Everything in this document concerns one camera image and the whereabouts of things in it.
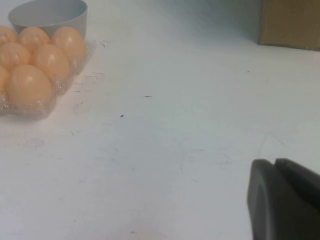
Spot brown cardboard box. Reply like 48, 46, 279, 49
258, 0, 320, 52

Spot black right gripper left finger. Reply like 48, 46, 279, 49
247, 158, 320, 240

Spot grey plastic bowl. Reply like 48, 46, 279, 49
8, 0, 88, 41

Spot orange plastic egg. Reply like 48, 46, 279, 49
0, 25, 20, 48
7, 64, 54, 105
19, 26, 52, 52
0, 65, 11, 97
0, 41, 33, 72
33, 44, 71, 82
51, 26, 87, 61

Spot clear plastic egg tray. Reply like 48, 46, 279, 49
0, 39, 98, 120

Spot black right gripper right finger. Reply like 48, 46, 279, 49
274, 157, 320, 203

